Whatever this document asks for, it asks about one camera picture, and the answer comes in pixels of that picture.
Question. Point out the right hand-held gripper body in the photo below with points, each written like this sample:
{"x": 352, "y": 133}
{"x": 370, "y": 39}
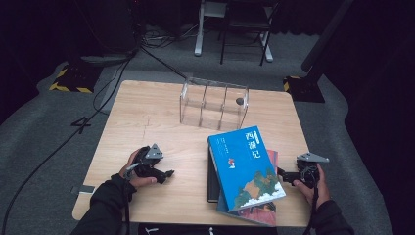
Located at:
{"x": 308, "y": 169}

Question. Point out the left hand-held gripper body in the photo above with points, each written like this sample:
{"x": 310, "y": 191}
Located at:
{"x": 147, "y": 163}

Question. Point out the black book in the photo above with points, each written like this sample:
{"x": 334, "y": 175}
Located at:
{"x": 213, "y": 182}

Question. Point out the red and blue illustrated book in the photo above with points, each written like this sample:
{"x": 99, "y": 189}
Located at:
{"x": 257, "y": 213}

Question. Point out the clear acrylic book rack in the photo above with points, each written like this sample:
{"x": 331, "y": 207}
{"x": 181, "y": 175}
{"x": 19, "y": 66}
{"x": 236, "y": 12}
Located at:
{"x": 212, "y": 104}

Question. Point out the person's left hand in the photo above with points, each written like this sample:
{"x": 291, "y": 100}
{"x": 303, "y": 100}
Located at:
{"x": 138, "y": 182}

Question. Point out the person's right hand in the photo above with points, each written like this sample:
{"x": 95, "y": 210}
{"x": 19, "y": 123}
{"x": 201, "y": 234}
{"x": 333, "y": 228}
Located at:
{"x": 321, "y": 192}

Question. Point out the person's dark clothing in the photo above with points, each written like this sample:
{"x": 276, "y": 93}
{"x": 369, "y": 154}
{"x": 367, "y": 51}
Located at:
{"x": 182, "y": 230}

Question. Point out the grey floor tape piece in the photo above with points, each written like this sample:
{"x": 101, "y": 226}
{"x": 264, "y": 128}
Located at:
{"x": 83, "y": 189}

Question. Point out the small hazard-striped stand base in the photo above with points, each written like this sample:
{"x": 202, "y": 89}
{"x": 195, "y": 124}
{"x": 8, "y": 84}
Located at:
{"x": 305, "y": 91}

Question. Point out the dark round sticker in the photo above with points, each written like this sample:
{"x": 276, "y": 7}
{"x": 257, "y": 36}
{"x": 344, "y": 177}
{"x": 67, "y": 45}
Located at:
{"x": 239, "y": 101}

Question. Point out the large hazard-striped stand base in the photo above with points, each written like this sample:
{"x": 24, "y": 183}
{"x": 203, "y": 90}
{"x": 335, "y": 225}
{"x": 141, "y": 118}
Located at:
{"x": 76, "y": 80}

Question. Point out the grey round base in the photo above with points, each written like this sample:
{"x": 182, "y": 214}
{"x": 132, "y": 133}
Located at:
{"x": 104, "y": 59}

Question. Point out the black slanted pole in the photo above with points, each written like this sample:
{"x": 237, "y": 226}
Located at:
{"x": 326, "y": 36}

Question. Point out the black equipment stand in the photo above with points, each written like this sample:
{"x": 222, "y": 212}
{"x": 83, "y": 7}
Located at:
{"x": 111, "y": 26}

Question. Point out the black folding chair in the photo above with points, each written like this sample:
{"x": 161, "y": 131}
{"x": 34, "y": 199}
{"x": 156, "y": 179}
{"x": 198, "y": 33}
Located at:
{"x": 225, "y": 32}

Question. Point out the white desk frame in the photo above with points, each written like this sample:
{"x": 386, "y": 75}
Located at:
{"x": 198, "y": 39}

